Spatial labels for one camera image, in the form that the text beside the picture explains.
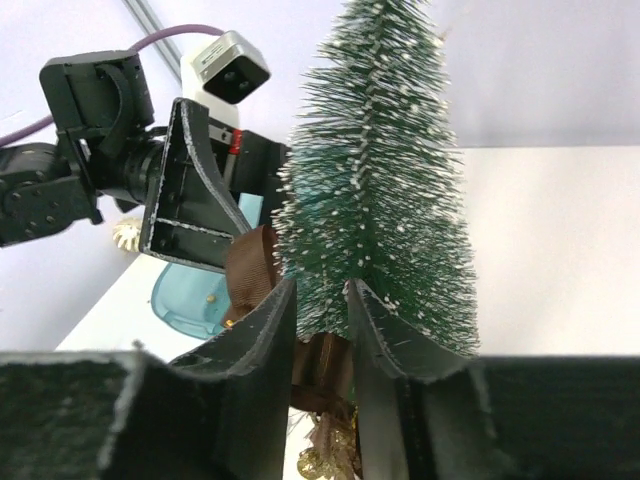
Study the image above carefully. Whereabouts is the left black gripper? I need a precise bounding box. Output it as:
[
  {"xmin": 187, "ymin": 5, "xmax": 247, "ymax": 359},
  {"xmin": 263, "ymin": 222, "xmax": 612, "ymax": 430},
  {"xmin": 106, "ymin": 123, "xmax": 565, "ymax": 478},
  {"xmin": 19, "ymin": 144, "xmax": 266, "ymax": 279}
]
[{"xmin": 119, "ymin": 98, "xmax": 290, "ymax": 273}]

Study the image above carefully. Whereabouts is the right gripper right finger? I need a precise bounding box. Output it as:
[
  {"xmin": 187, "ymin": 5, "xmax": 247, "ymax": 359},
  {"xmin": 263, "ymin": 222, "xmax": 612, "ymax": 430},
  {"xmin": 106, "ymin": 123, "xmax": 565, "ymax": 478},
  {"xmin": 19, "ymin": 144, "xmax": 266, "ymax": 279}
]
[{"xmin": 348, "ymin": 280, "xmax": 639, "ymax": 480}]

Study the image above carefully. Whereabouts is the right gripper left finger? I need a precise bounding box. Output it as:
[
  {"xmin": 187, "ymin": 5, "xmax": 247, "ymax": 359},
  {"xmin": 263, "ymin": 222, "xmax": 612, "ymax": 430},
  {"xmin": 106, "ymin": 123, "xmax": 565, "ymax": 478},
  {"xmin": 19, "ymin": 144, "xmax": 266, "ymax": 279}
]
[{"xmin": 1, "ymin": 280, "xmax": 296, "ymax": 479}]

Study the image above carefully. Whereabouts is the white gold striped bauble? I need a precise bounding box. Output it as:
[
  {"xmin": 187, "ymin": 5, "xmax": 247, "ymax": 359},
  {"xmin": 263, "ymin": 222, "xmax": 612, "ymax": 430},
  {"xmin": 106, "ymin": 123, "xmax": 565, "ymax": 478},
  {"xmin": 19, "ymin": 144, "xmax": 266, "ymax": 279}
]
[{"xmin": 112, "ymin": 217, "xmax": 142, "ymax": 253}]

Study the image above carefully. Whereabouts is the brown ribbon pile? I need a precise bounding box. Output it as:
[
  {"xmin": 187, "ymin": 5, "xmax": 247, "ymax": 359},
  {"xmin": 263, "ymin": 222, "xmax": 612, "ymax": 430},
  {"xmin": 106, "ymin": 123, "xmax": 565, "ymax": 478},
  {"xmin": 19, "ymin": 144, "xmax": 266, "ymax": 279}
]
[{"xmin": 223, "ymin": 225, "xmax": 363, "ymax": 479}]

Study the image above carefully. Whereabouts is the small green christmas tree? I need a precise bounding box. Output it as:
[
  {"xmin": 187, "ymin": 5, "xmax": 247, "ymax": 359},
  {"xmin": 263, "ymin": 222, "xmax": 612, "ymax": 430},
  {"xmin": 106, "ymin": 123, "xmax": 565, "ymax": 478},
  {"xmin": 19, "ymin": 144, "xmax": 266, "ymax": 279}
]
[{"xmin": 273, "ymin": 0, "xmax": 480, "ymax": 356}]

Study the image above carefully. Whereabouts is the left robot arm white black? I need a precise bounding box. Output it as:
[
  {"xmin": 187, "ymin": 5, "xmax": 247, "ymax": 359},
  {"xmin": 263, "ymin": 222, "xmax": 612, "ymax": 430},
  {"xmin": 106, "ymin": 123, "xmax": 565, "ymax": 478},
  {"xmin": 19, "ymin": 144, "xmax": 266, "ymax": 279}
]
[{"xmin": 1, "ymin": 44, "xmax": 287, "ymax": 272}]

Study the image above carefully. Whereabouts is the blue plastic tray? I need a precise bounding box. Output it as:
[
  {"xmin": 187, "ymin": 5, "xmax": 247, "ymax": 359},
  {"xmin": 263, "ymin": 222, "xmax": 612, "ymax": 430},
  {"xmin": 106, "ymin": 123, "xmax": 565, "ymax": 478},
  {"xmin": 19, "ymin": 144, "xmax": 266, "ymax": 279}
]
[{"xmin": 152, "ymin": 193, "xmax": 266, "ymax": 342}]

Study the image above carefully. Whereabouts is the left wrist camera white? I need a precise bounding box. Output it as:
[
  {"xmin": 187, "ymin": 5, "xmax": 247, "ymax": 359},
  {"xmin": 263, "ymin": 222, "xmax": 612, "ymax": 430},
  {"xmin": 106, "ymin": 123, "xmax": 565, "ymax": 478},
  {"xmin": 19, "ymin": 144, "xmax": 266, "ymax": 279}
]
[{"xmin": 180, "ymin": 30, "xmax": 271, "ymax": 128}]

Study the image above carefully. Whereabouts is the left aluminium frame post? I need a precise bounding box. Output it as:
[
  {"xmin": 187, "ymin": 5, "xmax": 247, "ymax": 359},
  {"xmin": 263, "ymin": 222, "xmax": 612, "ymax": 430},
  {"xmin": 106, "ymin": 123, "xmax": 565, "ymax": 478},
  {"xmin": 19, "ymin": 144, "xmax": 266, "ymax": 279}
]
[{"xmin": 123, "ymin": 0, "xmax": 180, "ymax": 70}]

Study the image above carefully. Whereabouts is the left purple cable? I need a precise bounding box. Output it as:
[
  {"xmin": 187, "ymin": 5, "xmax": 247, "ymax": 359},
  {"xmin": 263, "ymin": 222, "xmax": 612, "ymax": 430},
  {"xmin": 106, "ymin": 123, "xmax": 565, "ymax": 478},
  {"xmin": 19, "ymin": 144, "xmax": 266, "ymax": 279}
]
[{"xmin": 0, "ymin": 23, "xmax": 226, "ymax": 147}]

